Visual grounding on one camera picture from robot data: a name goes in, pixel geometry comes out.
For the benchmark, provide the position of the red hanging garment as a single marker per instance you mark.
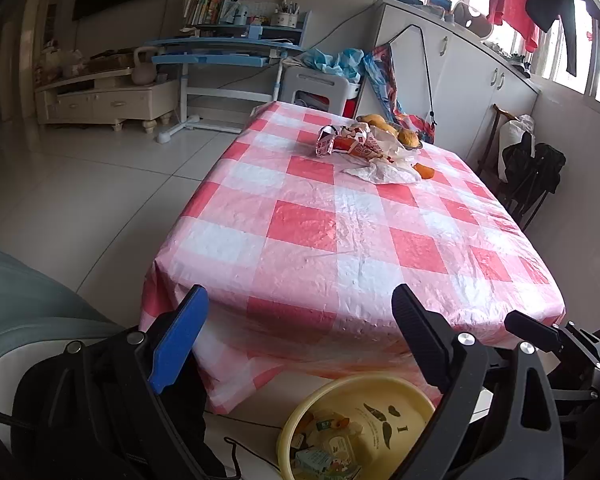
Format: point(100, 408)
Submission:
point(515, 5)

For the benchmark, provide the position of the yellow mango with dark spot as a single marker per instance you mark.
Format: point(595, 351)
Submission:
point(372, 120)

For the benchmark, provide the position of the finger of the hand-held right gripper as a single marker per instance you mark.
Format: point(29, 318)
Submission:
point(530, 330)

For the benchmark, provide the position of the white pen holder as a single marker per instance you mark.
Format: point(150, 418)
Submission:
point(285, 19)

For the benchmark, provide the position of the red white printed wrapper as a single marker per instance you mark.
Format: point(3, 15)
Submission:
point(360, 149)

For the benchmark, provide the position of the cream television cabinet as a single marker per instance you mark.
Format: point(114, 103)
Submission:
point(105, 102)

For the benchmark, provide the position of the person's leg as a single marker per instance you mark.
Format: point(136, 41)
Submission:
point(190, 430)
point(595, 440)

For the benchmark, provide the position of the white crumpled paper wrapper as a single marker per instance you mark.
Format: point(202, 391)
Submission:
point(387, 145)

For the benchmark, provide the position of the row of books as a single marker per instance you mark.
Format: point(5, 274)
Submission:
point(205, 5)

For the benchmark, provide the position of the blue picture frame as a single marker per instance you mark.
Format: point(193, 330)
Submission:
point(439, 1)

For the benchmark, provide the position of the grey kettlebell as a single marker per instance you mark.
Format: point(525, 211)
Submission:
point(144, 72)

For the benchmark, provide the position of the person's right leg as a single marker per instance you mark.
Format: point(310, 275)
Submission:
point(595, 440)

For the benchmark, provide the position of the blue white study desk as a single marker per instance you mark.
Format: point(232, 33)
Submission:
point(215, 57)

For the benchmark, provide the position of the small red white carton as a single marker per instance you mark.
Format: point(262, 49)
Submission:
point(326, 145)

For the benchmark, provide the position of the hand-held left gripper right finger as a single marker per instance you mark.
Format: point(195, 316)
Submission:
point(425, 332)

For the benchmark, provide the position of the white printed drink carton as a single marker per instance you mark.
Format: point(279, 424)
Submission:
point(342, 452)

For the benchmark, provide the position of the person's left leg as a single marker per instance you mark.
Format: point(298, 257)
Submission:
point(190, 430)

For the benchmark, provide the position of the light grey-blue seat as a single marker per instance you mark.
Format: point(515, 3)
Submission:
point(20, 300)

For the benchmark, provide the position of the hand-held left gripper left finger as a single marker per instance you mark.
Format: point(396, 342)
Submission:
point(177, 340)

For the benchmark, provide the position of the orange mango under paper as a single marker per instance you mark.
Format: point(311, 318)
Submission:
point(424, 172)

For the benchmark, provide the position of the white storage cabinet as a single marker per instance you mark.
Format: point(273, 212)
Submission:
point(470, 85)

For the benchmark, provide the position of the light blue drink carton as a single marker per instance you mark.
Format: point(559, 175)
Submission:
point(312, 460)

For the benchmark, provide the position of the white plastic stool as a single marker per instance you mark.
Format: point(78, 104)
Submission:
point(315, 80)

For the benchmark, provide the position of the wooden chair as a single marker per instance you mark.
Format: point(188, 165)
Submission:
point(490, 145)

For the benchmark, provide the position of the white sack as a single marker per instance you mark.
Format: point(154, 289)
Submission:
point(510, 135)

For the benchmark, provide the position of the table with pink checkered cloth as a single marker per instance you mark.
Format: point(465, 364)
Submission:
point(330, 240)

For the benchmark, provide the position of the white plastic bag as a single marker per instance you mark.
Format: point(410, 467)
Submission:
point(380, 172)

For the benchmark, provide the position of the yellow plastic basin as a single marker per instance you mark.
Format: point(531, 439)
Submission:
point(360, 390)

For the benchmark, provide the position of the light blue plastic bag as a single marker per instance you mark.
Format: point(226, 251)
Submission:
point(340, 60)

